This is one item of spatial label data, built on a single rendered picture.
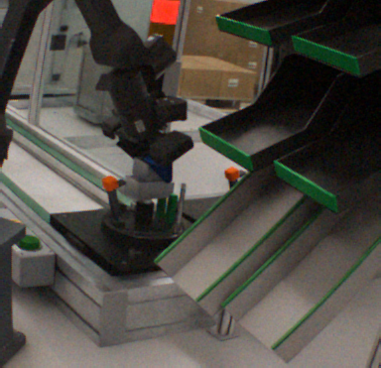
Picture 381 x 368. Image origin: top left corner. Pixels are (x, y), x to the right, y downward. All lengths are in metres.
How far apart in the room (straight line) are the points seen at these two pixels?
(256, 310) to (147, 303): 0.22
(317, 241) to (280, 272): 0.07
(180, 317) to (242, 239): 0.20
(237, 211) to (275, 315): 0.21
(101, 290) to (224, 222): 0.20
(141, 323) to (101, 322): 0.08
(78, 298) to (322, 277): 0.39
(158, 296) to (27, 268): 0.22
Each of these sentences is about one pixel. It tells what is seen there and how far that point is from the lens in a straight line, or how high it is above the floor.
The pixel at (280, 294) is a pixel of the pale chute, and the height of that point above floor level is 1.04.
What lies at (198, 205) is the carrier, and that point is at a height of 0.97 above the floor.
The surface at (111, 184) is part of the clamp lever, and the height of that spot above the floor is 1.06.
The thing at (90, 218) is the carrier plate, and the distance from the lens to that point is 1.35.
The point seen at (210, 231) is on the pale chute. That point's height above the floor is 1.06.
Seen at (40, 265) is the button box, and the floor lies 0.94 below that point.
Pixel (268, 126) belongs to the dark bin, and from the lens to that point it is 1.06.
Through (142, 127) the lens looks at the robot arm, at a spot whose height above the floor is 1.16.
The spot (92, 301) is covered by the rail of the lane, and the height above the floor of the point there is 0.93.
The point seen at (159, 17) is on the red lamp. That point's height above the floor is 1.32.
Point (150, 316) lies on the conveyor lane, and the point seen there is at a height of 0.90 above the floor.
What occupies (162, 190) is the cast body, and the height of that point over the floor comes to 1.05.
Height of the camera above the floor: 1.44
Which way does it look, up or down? 17 degrees down
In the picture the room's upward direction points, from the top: 9 degrees clockwise
